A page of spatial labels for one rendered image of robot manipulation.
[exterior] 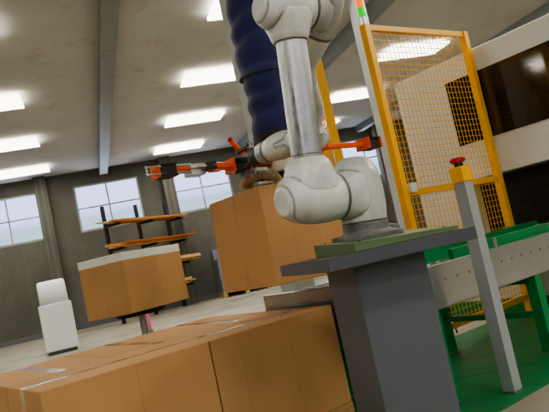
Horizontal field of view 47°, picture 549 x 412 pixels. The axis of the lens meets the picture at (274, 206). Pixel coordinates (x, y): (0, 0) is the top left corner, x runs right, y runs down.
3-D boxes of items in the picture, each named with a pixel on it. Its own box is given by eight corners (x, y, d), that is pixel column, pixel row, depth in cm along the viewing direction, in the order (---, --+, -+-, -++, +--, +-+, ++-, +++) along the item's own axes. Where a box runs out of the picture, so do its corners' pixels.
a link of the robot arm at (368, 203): (399, 216, 210) (387, 150, 211) (356, 222, 200) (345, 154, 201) (367, 220, 223) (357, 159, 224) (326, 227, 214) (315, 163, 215)
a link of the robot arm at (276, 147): (263, 165, 246) (288, 159, 254) (287, 155, 234) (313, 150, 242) (256, 138, 246) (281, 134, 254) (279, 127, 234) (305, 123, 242)
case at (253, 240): (327, 270, 314) (311, 191, 317) (384, 261, 282) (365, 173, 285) (225, 293, 278) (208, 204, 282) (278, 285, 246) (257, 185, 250)
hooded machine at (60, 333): (46, 354, 1035) (33, 284, 1043) (80, 346, 1051) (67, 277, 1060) (44, 357, 973) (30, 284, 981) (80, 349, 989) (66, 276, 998)
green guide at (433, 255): (527, 234, 449) (524, 221, 450) (540, 231, 441) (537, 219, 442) (372, 277, 351) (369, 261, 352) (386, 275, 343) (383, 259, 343)
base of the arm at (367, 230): (415, 230, 209) (412, 213, 210) (359, 240, 200) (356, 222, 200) (383, 234, 226) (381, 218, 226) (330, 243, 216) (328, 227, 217)
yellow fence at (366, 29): (529, 311, 459) (461, 35, 475) (542, 310, 451) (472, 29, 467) (427, 354, 387) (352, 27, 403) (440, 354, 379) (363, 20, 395)
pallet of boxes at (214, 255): (264, 287, 1702) (254, 241, 1712) (272, 287, 1621) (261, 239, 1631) (218, 297, 1666) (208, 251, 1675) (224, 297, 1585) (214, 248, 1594)
